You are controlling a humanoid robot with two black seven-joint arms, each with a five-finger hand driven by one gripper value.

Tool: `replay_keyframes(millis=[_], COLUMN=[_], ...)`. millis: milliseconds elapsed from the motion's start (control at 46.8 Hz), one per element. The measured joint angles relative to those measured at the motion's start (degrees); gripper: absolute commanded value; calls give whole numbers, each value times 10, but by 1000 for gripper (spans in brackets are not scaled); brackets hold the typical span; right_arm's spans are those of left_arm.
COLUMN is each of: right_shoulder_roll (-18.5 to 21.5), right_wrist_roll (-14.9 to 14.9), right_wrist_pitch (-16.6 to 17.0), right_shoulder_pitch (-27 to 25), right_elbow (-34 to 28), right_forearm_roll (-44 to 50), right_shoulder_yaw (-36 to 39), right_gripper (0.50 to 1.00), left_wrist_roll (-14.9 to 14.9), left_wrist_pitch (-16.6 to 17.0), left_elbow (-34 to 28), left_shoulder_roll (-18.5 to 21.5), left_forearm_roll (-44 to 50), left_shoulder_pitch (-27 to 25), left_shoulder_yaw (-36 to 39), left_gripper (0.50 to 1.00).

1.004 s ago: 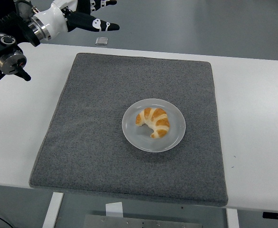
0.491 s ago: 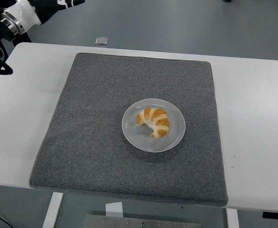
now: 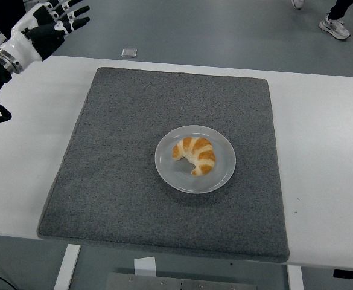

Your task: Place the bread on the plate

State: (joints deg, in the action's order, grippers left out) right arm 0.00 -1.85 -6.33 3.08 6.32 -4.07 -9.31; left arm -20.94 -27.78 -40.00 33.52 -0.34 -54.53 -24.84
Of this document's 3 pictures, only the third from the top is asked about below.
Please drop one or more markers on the black control box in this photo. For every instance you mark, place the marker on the black control box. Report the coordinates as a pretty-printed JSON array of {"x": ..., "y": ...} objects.
[{"x": 351, "y": 274}]

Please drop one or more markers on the white table leg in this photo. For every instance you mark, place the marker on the white table leg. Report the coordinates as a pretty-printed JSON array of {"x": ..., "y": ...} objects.
[
  {"x": 67, "y": 269},
  {"x": 295, "y": 279}
]

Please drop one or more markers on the croissant bread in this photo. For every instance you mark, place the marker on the croissant bread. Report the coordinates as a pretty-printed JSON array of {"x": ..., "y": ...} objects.
[{"x": 203, "y": 157}]

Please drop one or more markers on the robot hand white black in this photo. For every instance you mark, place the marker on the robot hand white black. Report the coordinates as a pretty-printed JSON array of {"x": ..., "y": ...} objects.
[{"x": 28, "y": 45}]

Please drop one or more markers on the light grey round plate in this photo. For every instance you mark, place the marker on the light grey round plate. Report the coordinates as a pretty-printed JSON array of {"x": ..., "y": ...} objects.
[{"x": 176, "y": 178}]

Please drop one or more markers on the small silver floor plate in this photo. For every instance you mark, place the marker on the small silver floor plate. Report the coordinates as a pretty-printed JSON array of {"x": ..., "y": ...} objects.
[{"x": 129, "y": 52}]

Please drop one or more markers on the grey square mat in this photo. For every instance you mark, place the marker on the grey square mat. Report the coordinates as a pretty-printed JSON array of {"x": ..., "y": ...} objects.
[{"x": 164, "y": 99}]

